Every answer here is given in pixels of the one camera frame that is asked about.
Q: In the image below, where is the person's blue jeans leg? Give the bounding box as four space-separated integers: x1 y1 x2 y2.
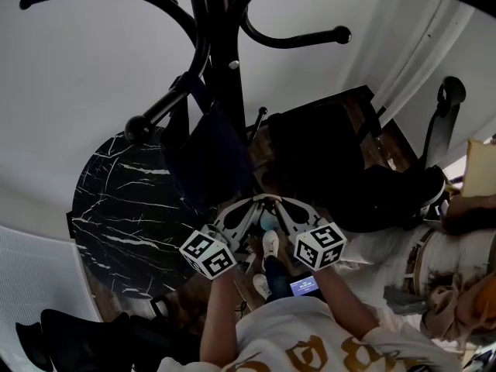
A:
264 256 295 304

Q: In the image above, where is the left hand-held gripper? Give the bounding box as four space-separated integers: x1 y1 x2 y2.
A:
178 196 268 281

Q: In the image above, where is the black office chair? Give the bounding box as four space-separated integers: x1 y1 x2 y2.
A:
340 75 467 234

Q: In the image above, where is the person's right forearm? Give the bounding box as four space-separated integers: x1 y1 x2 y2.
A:
309 263 384 341

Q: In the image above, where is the person's left forearm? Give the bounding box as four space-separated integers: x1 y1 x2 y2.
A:
198 265 250 368

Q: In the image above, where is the white perforated panel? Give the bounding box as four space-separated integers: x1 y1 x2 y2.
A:
0 225 104 372

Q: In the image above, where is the pale yellow cushion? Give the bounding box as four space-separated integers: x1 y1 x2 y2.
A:
461 137 496 199

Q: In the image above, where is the white curtain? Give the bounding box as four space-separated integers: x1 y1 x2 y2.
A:
336 0 478 141

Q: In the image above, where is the beige garment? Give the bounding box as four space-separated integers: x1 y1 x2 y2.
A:
420 268 496 343

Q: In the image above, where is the black device with lit screen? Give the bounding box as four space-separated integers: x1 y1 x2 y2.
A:
287 272 323 298

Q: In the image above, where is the black metal coat rack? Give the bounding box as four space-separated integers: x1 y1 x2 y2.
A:
19 0 353 146

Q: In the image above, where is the white bedding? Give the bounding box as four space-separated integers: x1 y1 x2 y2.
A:
333 222 496 306

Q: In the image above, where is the person's white printed shirt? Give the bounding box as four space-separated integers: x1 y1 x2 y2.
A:
154 295 466 372

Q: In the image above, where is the black marble round table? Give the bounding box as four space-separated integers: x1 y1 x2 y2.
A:
71 128 219 298

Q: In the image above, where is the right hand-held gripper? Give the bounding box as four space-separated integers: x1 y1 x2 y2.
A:
270 195 348 273

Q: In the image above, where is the navy umbrella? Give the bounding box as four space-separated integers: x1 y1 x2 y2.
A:
160 71 257 210

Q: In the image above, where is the person's white shoe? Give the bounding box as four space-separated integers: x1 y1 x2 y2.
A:
261 229 281 271
252 273 272 300

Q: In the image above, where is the black swivel chair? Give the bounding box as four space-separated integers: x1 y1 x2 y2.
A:
14 307 203 372

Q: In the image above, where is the black padded chair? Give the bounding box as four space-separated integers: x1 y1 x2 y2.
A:
266 102 367 194

